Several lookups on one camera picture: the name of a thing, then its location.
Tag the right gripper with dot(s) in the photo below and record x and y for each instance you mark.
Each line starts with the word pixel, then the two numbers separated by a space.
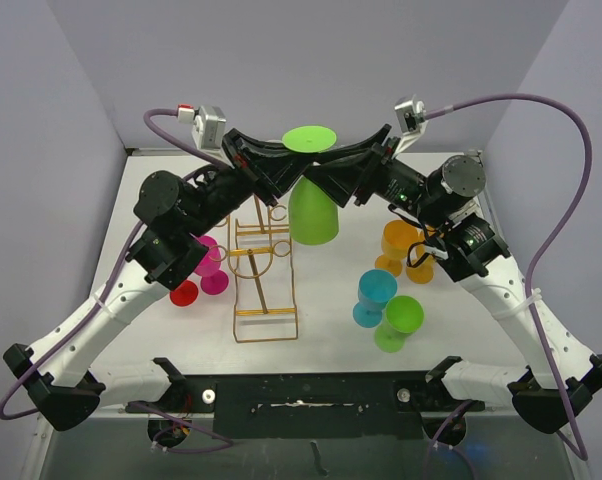
pixel 340 172

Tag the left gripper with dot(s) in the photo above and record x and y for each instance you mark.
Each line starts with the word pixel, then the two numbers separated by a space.
pixel 272 170

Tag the light green goblet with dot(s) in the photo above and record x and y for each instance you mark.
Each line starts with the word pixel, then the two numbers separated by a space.
pixel 313 216

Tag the cyan goblet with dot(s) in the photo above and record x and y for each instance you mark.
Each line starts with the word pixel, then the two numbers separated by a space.
pixel 376 288

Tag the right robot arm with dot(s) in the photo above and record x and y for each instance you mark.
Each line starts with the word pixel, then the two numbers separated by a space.
pixel 560 375

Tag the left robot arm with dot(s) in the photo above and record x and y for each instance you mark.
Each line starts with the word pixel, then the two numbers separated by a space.
pixel 162 251

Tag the orange goblet left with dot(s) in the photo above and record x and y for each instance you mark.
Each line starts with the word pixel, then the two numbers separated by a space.
pixel 397 237

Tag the orange goblet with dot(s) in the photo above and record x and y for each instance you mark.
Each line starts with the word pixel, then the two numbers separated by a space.
pixel 397 237
pixel 420 264

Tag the magenta goblet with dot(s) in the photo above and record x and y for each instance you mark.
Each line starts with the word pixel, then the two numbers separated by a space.
pixel 213 280

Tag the orange goblet right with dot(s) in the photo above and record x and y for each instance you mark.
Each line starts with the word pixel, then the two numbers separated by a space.
pixel 420 264

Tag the red goblet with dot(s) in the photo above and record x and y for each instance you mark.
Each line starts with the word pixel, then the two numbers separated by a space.
pixel 185 294

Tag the green goblet front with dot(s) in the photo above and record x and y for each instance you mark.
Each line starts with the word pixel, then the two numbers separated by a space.
pixel 402 317

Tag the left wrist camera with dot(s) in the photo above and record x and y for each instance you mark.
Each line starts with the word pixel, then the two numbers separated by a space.
pixel 208 125

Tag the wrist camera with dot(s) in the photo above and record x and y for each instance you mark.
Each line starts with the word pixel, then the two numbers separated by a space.
pixel 208 125
pixel 410 113

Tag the gold wire glass rack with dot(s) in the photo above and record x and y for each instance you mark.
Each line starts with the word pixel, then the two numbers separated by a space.
pixel 259 257

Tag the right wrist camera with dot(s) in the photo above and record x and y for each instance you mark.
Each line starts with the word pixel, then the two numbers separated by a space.
pixel 410 113

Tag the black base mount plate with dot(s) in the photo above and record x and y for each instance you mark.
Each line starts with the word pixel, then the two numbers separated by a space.
pixel 310 406

